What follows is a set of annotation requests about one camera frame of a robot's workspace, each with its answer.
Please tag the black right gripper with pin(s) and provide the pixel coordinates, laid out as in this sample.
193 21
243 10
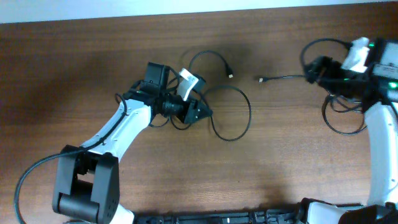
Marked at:
331 68

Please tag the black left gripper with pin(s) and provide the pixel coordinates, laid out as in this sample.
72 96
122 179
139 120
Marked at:
190 108

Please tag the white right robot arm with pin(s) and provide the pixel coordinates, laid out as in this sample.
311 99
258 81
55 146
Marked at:
367 78

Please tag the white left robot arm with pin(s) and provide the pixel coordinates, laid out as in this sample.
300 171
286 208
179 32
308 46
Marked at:
87 178

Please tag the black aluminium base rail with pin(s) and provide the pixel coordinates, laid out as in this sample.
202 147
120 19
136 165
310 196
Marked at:
287 214

